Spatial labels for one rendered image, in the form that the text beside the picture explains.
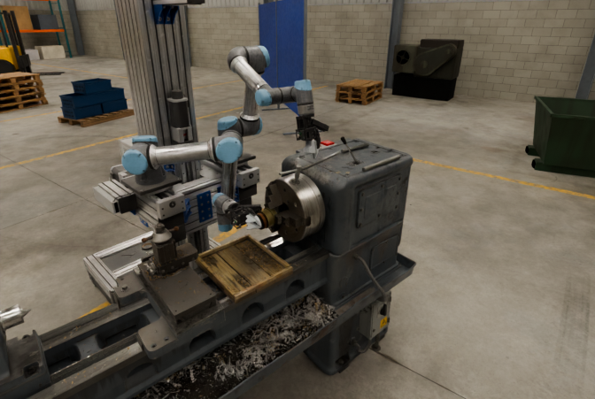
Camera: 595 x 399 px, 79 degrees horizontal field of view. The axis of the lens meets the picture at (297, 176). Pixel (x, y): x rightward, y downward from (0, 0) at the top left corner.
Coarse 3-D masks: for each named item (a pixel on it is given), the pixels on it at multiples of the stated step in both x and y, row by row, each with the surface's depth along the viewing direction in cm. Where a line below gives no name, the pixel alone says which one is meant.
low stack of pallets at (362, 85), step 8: (352, 80) 995; (360, 80) 996; (336, 88) 927; (344, 88) 945; (352, 88) 907; (360, 88) 890; (368, 88) 951; (376, 88) 945; (336, 96) 934; (344, 96) 931; (352, 96) 913; (360, 96) 895; (368, 96) 914
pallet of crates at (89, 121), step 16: (96, 80) 764; (64, 96) 700; (80, 96) 701; (96, 96) 731; (112, 96) 766; (64, 112) 717; (80, 112) 710; (96, 112) 739; (112, 112) 763; (128, 112) 784
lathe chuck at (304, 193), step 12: (276, 180) 171; (288, 180) 167; (300, 180) 168; (288, 192) 166; (300, 192) 163; (312, 192) 166; (288, 204) 169; (300, 204) 161; (312, 204) 163; (300, 216) 163; (312, 216) 163; (288, 228) 174; (300, 228) 166; (312, 228) 167; (288, 240) 176; (300, 240) 171
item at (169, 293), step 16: (144, 256) 158; (144, 272) 147; (176, 272) 147; (192, 272) 147; (160, 288) 139; (176, 288) 139; (192, 288) 139; (208, 288) 139; (176, 304) 131; (192, 304) 131; (208, 304) 135; (176, 320) 127
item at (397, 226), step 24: (312, 240) 189; (384, 240) 203; (336, 264) 179; (360, 264) 194; (384, 264) 211; (336, 288) 186; (360, 288) 200; (336, 336) 206; (360, 336) 223; (312, 360) 221; (336, 360) 219
